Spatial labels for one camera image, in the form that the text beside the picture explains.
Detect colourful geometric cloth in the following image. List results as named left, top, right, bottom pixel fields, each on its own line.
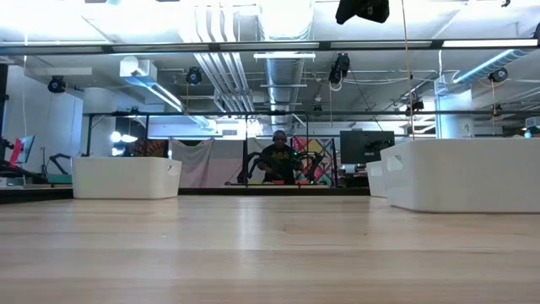
left=290, top=135, right=339, bottom=187

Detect small tilted monitor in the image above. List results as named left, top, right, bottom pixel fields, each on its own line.
left=9, top=134, right=37, bottom=166

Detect person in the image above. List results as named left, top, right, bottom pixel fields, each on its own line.
left=256, top=129, right=303, bottom=186

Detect black metal rack frame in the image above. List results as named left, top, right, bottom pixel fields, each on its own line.
left=83, top=109, right=540, bottom=189

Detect black aluminium rig frame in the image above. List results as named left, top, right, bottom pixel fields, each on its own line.
left=0, top=39, right=540, bottom=204

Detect black arm base cable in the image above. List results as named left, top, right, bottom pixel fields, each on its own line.
left=0, top=159, right=43, bottom=184

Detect teal work table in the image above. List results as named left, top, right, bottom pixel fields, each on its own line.
left=45, top=172, right=73, bottom=186

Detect black ceiling spotlight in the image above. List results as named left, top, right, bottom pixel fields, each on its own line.
left=184, top=66, right=203, bottom=87
left=327, top=52, right=352, bottom=92
left=46, top=74, right=68, bottom=95
left=405, top=98, right=426, bottom=118
left=488, top=66, right=510, bottom=84

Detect white ceiling duct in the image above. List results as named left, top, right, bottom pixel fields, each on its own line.
left=436, top=47, right=531, bottom=96

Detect white hanging cloth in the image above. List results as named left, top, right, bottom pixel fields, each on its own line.
left=247, top=136, right=293, bottom=185

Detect silver ventilation duct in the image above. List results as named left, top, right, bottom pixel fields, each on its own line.
left=257, top=0, right=316, bottom=133

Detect white plastic basket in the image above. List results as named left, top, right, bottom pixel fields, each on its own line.
left=379, top=138, right=540, bottom=214
left=71, top=156, right=183, bottom=200
left=365, top=160, right=388, bottom=198

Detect black computer monitor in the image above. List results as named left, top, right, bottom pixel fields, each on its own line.
left=338, top=129, right=397, bottom=166

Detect pale pink cloth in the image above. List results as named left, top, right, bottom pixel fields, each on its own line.
left=169, top=138, right=251, bottom=189

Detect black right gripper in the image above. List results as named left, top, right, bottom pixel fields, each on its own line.
left=335, top=0, right=391, bottom=25

